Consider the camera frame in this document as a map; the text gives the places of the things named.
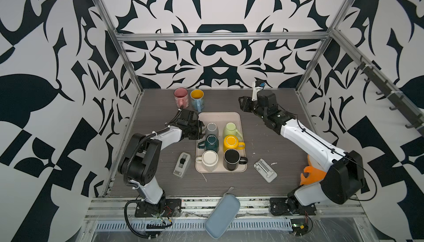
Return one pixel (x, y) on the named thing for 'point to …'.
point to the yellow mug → (232, 142)
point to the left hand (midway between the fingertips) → (206, 123)
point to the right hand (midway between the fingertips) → (241, 95)
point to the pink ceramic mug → (181, 97)
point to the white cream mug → (209, 158)
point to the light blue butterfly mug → (197, 98)
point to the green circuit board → (299, 226)
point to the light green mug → (231, 129)
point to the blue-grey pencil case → (221, 219)
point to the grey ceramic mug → (212, 129)
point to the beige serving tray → (222, 149)
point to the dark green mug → (211, 143)
